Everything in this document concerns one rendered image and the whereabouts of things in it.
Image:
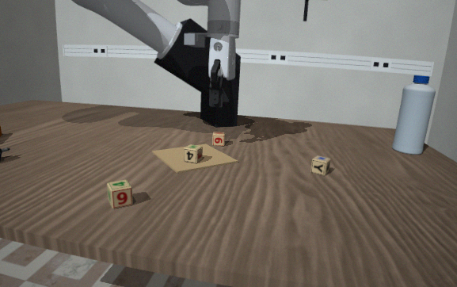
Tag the wooden toy block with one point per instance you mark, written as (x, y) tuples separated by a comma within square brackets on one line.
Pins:
[(193, 153), (120, 194)]

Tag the beige letter block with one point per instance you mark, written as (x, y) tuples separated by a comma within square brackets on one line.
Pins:
[(320, 165)]

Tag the tan flat mat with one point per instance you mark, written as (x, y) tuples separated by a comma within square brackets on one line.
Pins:
[(174, 158)]

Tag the beige toy block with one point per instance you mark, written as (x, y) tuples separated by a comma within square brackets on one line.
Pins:
[(218, 139)]

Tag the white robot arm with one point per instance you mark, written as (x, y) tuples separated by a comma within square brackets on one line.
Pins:
[(138, 19)]

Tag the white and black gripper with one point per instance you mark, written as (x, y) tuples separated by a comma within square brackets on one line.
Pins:
[(222, 56)]

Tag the white plastic bottle with blue cap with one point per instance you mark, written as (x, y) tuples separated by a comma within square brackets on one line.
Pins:
[(413, 117)]

